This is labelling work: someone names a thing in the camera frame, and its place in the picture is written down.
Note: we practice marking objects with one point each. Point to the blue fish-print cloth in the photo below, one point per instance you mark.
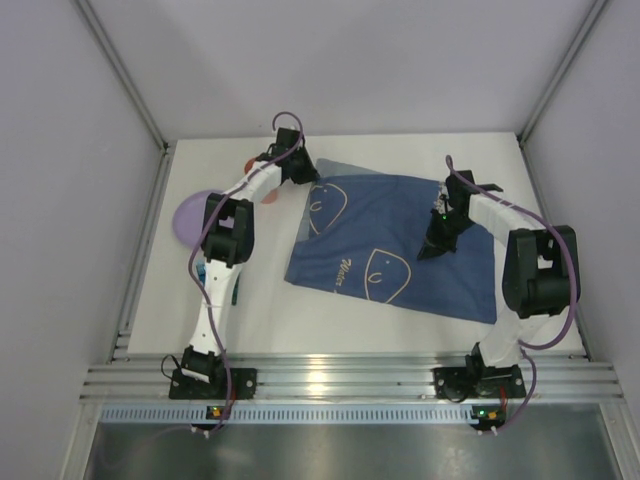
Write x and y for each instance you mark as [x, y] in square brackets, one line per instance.
[361, 234]

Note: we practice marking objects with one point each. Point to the aluminium frame rail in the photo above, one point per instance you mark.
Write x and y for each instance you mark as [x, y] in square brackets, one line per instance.
[329, 378]

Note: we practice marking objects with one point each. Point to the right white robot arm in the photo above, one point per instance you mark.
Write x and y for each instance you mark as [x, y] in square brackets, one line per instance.
[540, 281]

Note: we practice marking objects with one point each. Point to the perforated cable duct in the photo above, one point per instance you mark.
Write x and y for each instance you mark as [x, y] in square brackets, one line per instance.
[302, 414]

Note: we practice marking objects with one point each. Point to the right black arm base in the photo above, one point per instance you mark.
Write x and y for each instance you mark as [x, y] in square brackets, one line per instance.
[475, 380]

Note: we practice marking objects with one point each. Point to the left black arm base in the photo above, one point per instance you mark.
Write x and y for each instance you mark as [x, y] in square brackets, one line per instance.
[200, 376]

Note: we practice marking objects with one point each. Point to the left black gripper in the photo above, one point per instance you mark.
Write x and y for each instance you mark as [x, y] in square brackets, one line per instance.
[304, 167]

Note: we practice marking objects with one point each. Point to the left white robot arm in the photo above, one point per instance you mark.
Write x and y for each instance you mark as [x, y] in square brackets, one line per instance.
[228, 237]

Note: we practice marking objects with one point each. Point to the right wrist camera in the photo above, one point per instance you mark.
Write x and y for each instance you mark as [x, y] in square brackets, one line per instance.
[461, 186]

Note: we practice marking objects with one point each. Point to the blue plastic fork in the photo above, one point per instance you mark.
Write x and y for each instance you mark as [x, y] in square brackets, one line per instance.
[201, 271]

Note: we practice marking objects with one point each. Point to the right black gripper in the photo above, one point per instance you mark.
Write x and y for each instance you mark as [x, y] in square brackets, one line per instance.
[445, 230]

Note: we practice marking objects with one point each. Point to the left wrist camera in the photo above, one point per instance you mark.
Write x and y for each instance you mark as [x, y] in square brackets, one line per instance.
[288, 138]

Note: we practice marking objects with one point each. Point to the spoon with green handle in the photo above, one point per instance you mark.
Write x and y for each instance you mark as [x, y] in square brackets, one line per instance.
[234, 297]

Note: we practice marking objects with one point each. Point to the purple plastic plate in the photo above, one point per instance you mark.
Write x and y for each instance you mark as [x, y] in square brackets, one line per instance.
[187, 221]

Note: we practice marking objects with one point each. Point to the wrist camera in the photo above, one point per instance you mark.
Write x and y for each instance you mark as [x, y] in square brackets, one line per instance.
[461, 186]
[288, 138]

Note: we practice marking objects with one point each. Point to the orange plastic cup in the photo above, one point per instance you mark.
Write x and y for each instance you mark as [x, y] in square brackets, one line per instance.
[270, 197]

